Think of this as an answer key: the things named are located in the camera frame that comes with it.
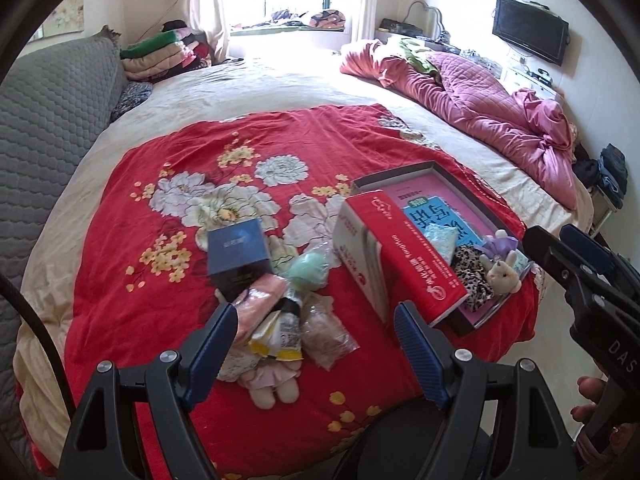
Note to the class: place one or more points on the stack of folded blankets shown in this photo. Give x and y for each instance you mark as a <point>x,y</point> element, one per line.
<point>160,55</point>

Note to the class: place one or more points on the dark blue box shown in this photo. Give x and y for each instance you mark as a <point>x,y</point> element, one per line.
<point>240,260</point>

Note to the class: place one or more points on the pink book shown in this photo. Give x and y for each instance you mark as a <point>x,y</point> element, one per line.
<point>450,195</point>

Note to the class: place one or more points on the grey quilted headboard cover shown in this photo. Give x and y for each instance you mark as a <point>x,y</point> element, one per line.
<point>50,110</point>

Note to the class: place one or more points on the red cardboard box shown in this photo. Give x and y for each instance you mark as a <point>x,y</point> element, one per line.
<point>415,265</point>

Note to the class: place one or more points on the black case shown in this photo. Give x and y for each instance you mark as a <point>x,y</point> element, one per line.
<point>400,27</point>

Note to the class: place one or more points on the plush doll with pink dress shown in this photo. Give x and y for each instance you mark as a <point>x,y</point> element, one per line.
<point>272,390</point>

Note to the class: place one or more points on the yellow white snack packet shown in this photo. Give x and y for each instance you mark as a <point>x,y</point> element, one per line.
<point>280,335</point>

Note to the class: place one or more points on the green cloth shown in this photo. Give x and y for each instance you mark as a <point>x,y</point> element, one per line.
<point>417,57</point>

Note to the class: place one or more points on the red floral blanket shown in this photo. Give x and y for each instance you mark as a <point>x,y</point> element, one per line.
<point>150,310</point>

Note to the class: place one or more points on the black television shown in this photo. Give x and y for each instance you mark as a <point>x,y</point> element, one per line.
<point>530,30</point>

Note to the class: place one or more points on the pink quilt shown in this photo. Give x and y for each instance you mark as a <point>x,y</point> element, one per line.
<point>475,100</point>

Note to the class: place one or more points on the pile of dark jeans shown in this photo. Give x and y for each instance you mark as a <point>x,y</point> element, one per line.
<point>607,175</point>

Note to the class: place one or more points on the leopard print cloth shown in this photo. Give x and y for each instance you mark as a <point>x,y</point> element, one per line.
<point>470,272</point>

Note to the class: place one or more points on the plush rabbit with purple dress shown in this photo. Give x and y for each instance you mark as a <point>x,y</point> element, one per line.
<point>502,275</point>

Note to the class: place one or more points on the floral wall picture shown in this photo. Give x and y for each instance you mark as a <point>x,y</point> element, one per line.
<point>65,12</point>

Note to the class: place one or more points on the clear bag of pink beads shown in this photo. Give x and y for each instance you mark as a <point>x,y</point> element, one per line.
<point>327,342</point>

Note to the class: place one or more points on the teal floral tissue pack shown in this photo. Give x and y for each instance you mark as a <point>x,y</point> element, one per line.
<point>442,242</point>

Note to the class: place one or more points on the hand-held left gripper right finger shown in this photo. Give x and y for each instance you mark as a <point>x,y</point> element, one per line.
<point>420,355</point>

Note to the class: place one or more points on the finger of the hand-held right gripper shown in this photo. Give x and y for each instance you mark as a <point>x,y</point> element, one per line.
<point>560,265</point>
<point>590,250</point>

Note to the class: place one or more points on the mint green item in bag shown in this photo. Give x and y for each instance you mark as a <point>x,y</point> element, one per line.
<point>307,272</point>

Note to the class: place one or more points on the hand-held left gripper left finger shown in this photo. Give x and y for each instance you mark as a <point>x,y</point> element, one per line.
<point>210,350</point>

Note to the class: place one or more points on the pink cloth packet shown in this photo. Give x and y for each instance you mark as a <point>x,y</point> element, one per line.
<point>260,305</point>

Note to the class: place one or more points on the white cabinet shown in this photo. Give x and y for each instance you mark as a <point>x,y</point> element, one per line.
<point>525,80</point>

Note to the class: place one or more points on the person's right hand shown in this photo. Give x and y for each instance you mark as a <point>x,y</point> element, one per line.
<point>590,397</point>

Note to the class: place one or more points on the dark floral cloth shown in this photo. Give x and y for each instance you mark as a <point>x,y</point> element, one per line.
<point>320,17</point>

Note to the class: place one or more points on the white floral cloth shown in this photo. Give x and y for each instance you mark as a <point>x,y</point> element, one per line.
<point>240,365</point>

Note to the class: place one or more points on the dark patterned pillow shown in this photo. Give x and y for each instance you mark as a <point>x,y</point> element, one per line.
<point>130,100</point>

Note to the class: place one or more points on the silver framed mirror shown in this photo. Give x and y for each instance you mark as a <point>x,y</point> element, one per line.
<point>435,12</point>

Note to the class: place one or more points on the cream curtain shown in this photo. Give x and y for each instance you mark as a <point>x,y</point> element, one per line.
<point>365,0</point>
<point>205,5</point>

